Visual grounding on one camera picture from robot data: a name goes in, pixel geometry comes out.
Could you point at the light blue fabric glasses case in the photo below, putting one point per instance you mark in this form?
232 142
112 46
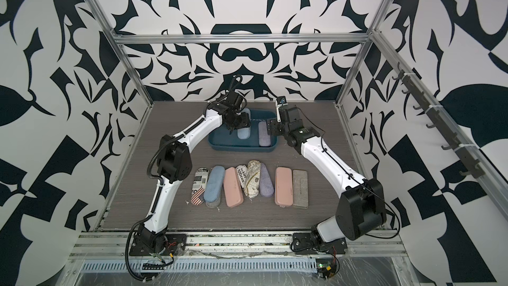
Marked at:
245 133

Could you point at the aluminium frame corner post right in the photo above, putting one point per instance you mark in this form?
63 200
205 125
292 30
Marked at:
364 50

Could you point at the white slotted cable duct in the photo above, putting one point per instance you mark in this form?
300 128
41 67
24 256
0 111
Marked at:
203 265

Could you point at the blue denim glasses case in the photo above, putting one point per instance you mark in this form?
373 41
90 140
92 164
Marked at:
215 184

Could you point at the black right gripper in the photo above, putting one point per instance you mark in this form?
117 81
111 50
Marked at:
272 126

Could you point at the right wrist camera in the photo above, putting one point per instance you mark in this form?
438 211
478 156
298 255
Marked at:
280 103

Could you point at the aluminium frame corner post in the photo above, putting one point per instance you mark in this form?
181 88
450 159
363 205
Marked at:
110 35
364 50

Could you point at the pink glasses case right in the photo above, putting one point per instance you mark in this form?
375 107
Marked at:
283 187

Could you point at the map print glasses case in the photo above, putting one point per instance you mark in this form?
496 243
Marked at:
253 175

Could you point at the pink glasses case left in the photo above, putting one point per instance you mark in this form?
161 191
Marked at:
232 188

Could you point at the text print glasses case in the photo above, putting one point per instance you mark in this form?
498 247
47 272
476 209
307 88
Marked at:
242 174

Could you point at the lavender fabric glasses case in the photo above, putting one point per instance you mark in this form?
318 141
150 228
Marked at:
266 187
263 136

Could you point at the black wall hook rack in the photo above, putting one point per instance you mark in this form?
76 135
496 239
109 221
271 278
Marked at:
426 104

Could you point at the grey felt flat glasses case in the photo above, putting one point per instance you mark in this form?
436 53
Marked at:
300 188

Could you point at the pink glasses case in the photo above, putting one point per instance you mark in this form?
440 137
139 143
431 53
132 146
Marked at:
283 187
232 188

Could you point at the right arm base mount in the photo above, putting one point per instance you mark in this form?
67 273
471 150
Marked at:
311 243

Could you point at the newspaper flag print glasses case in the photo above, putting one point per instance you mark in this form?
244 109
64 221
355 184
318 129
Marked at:
199 186

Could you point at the aluminium frame corner post left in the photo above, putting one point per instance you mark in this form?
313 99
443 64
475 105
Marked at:
110 35

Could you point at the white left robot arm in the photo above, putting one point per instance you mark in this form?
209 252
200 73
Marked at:
172 163

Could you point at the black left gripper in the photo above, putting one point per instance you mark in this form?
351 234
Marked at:
245 122

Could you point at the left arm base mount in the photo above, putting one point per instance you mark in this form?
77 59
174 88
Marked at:
145 243

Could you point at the teal plastic storage box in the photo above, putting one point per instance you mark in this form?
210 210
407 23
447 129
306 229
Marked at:
224 140

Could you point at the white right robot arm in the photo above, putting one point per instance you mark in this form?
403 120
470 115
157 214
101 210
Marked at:
361 207

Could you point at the aluminium frame back crossbar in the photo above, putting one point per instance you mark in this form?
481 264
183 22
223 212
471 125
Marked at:
237 38

